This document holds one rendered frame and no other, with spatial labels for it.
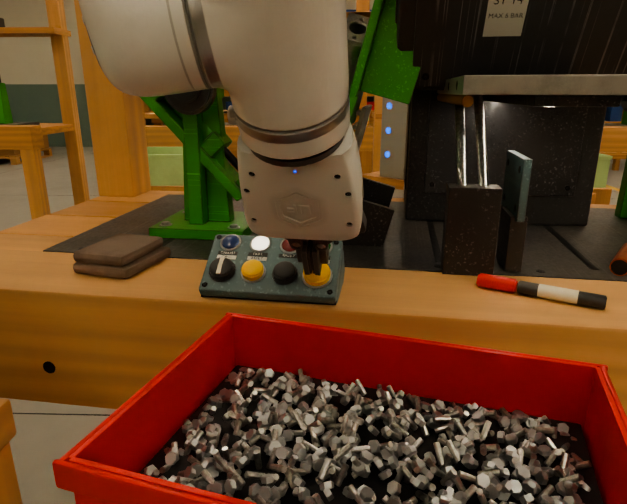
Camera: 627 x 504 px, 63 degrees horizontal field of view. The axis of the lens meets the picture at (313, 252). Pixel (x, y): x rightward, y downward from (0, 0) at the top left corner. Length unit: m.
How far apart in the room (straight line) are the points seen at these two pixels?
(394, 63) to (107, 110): 0.73
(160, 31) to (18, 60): 12.15
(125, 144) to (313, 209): 0.87
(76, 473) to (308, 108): 0.25
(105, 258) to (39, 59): 11.64
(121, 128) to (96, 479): 1.00
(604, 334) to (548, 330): 0.05
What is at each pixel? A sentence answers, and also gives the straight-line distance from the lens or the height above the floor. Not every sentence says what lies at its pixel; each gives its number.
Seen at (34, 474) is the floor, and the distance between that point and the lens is 1.90.
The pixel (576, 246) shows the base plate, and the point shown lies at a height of 0.90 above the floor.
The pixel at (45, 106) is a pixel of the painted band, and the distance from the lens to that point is 12.24.
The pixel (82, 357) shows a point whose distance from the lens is 0.66.
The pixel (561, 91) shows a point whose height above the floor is 1.11.
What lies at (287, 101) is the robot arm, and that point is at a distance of 0.33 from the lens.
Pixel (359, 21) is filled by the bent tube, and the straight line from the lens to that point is 0.82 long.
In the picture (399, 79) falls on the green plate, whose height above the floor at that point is 1.13.
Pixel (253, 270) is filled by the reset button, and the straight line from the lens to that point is 0.55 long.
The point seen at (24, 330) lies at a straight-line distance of 0.69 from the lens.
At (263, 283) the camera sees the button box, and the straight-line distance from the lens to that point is 0.55.
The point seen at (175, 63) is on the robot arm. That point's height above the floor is 1.13.
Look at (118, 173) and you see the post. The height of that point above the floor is 0.93.
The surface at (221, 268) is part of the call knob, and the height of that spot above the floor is 0.93.
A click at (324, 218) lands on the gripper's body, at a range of 0.43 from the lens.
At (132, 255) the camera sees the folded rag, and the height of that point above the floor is 0.92.
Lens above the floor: 1.12
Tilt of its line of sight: 18 degrees down
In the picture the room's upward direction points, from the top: straight up
